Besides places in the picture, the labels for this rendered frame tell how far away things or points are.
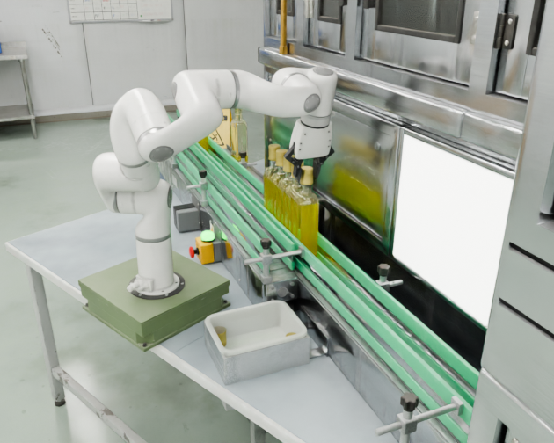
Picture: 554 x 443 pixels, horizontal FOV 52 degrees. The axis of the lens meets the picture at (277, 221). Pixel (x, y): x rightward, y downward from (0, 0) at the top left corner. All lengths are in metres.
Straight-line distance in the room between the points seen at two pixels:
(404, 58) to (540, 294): 0.91
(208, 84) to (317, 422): 0.76
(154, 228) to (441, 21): 0.84
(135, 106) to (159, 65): 6.17
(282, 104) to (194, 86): 0.20
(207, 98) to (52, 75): 6.15
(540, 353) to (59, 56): 6.91
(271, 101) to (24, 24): 6.08
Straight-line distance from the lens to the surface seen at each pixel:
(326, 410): 1.33
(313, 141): 1.45
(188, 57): 7.49
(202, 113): 1.17
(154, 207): 1.47
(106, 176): 1.40
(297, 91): 1.28
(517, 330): 0.62
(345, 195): 1.62
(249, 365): 1.38
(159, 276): 1.56
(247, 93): 1.27
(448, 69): 1.28
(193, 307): 1.58
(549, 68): 0.55
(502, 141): 1.11
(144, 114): 1.23
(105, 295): 1.61
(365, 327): 1.30
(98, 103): 7.38
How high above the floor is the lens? 1.64
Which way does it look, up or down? 24 degrees down
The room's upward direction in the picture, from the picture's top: straight up
